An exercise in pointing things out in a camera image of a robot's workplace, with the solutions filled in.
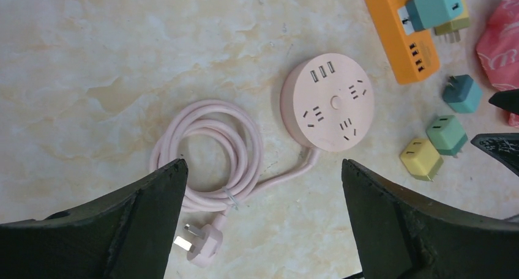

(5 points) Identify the pink plastic bag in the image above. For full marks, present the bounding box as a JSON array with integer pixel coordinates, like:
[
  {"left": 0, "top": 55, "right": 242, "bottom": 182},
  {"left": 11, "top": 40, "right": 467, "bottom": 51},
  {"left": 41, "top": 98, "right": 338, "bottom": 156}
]
[{"left": 475, "top": 0, "right": 519, "bottom": 128}]

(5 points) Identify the orange power strip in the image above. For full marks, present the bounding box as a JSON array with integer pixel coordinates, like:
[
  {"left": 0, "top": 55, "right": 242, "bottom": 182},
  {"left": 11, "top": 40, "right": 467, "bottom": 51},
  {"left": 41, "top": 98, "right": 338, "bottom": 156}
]
[{"left": 364, "top": 0, "right": 440, "bottom": 85}]

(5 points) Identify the yellow charger front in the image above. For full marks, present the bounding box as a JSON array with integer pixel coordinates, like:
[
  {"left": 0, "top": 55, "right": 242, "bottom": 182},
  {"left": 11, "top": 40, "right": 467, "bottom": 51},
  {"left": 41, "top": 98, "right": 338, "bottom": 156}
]
[{"left": 400, "top": 138, "right": 443, "bottom": 182}]

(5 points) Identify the teal charger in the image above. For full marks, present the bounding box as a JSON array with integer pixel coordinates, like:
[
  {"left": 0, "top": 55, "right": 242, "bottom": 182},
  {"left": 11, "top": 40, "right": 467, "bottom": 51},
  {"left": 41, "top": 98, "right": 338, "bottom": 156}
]
[
  {"left": 442, "top": 74, "right": 483, "bottom": 113},
  {"left": 406, "top": 0, "right": 464, "bottom": 32}
]

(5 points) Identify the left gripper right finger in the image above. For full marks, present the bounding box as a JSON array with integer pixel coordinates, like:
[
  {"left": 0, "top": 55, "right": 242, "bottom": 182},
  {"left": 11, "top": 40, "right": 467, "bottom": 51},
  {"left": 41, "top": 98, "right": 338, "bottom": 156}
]
[{"left": 342, "top": 159, "right": 518, "bottom": 278}]

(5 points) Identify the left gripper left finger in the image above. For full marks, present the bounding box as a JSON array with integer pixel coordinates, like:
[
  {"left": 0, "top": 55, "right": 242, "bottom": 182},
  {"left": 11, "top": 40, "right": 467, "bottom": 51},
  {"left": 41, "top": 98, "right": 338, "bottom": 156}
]
[{"left": 1, "top": 159, "right": 189, "bottom": 278}]

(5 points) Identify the pink round power strip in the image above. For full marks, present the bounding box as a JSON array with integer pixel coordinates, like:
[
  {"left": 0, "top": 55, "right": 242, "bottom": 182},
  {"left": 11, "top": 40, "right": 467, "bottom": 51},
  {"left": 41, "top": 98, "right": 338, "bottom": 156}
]
[{"left": 149, "top": 53, "right": 375, "bottom": 267}]

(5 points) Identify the yellow charger near basin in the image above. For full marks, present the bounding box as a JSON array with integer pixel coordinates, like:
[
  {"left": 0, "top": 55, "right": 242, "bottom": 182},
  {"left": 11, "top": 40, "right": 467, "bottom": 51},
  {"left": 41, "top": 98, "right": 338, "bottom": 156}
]
[{"left": 434, "top": 0, "right": 471, "bottom": 43}]

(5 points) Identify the yellow charger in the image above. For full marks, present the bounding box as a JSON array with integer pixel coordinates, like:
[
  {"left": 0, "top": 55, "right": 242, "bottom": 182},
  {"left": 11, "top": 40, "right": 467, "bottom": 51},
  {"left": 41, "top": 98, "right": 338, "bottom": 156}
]
[
  {"left": 434, "top": 0, "right": 471, "bottom": 43},
  {"left": 400, "top": 138, "right": 443, "bottom": 182}
]

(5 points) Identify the green charger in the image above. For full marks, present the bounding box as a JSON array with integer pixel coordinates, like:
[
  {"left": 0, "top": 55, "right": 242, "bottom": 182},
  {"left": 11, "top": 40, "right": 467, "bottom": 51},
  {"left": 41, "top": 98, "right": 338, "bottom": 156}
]
[{"left": 426, "top": 115, "right": 468, "bottom": 158}]

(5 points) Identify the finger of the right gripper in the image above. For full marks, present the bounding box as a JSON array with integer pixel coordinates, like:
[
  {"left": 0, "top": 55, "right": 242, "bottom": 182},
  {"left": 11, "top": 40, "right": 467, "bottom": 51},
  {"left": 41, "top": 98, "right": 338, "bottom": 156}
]
[
  {"left": 488, "top": 89, "right": 519, "bottom": 115},
  {"left": 471, "top": 133, "right": 518, "bottom": 176}
]

